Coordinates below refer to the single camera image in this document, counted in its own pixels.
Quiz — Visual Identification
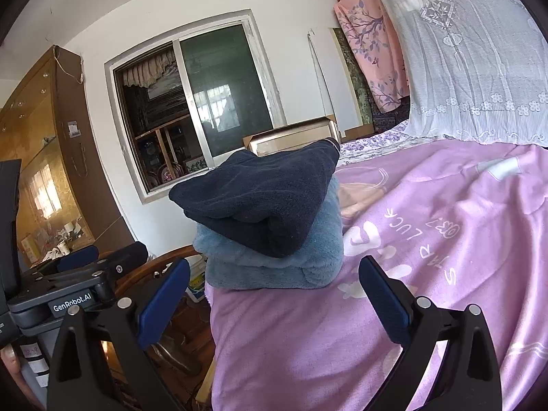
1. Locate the dark green patterned panel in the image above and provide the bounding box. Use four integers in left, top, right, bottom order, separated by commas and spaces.
332, 28, 376, 134

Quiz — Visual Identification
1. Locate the purple printed bedsheet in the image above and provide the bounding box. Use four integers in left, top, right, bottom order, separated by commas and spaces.
205, 120, 548, 411

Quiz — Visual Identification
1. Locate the wooden wardrobe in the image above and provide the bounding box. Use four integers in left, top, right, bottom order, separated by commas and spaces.
0, 45, 136, 267

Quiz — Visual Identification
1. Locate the light blue fleece garment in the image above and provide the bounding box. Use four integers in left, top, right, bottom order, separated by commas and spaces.
192, 177, 345, 291

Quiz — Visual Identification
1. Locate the wooden chair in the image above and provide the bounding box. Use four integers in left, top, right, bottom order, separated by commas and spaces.
113, 244, 215, 378

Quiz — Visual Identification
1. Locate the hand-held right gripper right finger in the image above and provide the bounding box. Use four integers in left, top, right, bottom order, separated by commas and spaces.
359, 256, 502, 411

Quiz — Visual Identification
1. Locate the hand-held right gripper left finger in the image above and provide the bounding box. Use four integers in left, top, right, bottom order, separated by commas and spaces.
46, 259, 191, 411

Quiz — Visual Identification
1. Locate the white plastic bucket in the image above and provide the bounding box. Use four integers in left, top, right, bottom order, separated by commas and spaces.
186, 253, 211, 306

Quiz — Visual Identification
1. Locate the sliding glass window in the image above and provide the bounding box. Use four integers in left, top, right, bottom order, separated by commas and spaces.
105, 9, 287, 205

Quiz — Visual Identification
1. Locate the white lace cover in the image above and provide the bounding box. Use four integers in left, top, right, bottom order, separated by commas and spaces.
368, 0, 548, 146

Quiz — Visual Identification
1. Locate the pink floral quilt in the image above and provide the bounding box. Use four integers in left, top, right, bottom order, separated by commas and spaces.
334, 0, 412, 114

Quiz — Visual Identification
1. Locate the white board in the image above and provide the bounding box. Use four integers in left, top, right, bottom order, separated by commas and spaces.
306, 28, 365, 138

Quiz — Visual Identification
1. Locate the navy knit cardigan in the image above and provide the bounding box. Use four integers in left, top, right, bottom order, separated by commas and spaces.
168, 137, 342, 259

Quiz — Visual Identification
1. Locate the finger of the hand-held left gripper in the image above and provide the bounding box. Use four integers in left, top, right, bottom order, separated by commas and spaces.
96, 241, 149, 284
40, 246, 100, 275

